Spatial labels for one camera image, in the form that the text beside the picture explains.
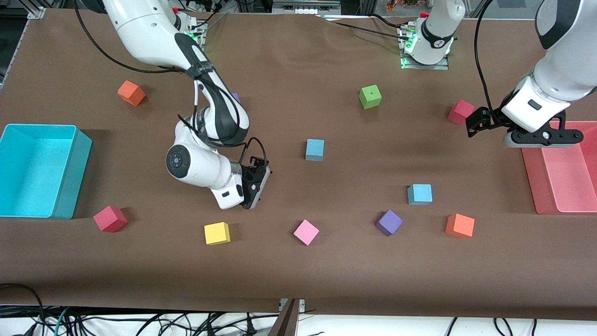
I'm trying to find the red foam cube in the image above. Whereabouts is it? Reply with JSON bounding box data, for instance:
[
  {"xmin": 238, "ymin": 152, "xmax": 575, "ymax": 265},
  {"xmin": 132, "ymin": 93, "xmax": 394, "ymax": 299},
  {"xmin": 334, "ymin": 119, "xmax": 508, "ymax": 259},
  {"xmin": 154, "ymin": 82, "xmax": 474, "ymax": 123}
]
[
  {"xmin": 447, "ymin": 99, "xmax": 475, "ymax": 126},
  {"xmin": 93, "ymin": 205, "xmax": 128, "ymax": 233}
]

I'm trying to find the dark wedge-shaped stand leg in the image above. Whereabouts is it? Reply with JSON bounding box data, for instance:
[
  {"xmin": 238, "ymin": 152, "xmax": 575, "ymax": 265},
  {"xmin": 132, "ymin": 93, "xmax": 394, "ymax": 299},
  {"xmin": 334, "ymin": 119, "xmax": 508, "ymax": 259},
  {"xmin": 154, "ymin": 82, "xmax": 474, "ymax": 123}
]
[{"xmin": 268, "ymin": 299, "xmax": 301, "ymax": 336}]

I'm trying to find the short black base cable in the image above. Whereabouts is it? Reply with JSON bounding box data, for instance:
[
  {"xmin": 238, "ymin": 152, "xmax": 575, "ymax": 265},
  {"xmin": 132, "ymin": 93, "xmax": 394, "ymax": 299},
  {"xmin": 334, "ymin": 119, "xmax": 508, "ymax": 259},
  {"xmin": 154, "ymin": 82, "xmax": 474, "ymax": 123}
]
[{"xmin": 370, "ymin": 13, "xmax": 412, "ymax": 28}]

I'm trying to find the light blue foam cube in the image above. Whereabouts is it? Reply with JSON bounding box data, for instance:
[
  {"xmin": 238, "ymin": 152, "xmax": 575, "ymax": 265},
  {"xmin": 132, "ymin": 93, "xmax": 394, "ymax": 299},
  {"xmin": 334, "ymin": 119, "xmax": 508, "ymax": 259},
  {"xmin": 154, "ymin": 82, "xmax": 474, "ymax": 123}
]
[
  {"xmin": 407, "ymin": 184, "xmax": 433, "ymax": 206},
  {"xmin": 305, "ymin": 139, "xmax": 325, "ymax": 162}
]

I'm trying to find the pink foam cube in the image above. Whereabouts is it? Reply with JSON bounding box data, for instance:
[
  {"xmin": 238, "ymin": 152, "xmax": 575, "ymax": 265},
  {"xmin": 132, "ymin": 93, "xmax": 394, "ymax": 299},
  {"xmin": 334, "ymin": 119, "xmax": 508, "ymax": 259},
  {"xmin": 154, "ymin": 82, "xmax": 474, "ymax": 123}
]
[{"xmin": 293, "ymin": 219, "xmax": 320, "ymax": 246}]

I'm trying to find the orange foam cube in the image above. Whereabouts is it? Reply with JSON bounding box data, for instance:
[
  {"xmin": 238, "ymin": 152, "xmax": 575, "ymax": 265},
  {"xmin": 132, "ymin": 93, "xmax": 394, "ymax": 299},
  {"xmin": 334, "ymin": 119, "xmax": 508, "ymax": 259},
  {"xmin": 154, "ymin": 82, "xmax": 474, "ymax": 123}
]
[
  {"xmin": 117, "ymin": 80, "xmax": 146, "ymax": 107},
  {"xmin": 444, "ymin": 213, "xmax": 475, "ymax": 239}
]

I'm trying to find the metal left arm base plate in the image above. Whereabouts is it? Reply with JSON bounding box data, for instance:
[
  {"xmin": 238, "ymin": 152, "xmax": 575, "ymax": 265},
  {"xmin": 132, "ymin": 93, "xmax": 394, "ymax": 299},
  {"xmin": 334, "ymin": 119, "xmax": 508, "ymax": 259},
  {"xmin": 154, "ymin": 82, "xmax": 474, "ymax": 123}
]
[{"xmin": 401, "ymin": 52, "xmax": 450, "ymax": 71}]

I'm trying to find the cyan plastic bin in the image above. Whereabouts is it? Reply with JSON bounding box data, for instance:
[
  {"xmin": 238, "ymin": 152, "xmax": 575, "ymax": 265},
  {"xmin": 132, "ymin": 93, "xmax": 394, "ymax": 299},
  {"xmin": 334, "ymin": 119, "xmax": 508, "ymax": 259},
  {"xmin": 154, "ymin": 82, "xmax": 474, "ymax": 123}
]
[{"xmin": 0, "ymin": 124, "xmax": 93, "ymax": 220}]

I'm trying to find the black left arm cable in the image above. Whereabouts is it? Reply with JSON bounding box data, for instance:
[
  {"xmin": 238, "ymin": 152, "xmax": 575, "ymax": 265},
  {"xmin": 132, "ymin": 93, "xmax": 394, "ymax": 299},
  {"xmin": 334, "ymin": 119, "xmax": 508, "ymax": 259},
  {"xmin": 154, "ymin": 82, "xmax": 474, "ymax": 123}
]
[{"xmin": 473, "ymin": 0, "xmax": 494, "ymax": 111}]

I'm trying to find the pink plastic bin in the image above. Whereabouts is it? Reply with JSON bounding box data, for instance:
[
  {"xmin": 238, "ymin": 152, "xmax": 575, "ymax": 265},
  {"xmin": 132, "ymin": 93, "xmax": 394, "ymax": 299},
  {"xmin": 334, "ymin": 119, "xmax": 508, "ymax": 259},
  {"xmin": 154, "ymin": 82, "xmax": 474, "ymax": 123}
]
[{"xmin": 520, "ymin": 120, "xmax": 597, "ymax": 215}]

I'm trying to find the green foam cube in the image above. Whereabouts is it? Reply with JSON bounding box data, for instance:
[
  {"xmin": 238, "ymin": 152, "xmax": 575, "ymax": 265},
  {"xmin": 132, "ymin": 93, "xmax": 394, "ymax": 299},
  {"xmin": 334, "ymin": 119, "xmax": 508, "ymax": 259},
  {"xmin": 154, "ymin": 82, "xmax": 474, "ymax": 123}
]
[{"xmin": 359, "ymin": 84, "xmax": 382, "ymax": 110}]

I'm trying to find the yellow foam cube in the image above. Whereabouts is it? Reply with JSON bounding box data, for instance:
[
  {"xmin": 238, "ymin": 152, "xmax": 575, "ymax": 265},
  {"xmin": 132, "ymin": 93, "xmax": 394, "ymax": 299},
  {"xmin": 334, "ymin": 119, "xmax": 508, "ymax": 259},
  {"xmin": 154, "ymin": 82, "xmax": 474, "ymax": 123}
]
[{"xmin": 204, "ymin": 222, "xmax": 231, "ymax": 246}]

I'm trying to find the brown table cover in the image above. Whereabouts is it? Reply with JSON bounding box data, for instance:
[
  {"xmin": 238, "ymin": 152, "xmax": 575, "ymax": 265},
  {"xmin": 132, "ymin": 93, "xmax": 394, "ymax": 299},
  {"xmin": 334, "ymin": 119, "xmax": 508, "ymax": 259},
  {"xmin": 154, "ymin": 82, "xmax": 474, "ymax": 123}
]
[{"xmin": 0, "ymin": 8, "xmax": 597, "ymax": 322}]

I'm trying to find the long black base cable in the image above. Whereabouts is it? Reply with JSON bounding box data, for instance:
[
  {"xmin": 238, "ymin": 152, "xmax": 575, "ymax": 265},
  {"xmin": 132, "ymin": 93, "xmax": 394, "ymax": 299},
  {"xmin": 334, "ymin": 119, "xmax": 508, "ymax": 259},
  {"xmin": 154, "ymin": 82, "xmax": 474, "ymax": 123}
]
[{"xmin": 321, "ymin": 15, "xmax": 407, "ymax": 36}]

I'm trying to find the grey device behind table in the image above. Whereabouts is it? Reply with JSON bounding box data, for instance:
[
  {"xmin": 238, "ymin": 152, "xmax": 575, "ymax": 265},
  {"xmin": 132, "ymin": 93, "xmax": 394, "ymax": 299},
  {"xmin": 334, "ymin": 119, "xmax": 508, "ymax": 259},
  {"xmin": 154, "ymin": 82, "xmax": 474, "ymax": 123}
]
[{"xmin": 272, "ymin": 0, "xmax": 342, "ymax": 14}]

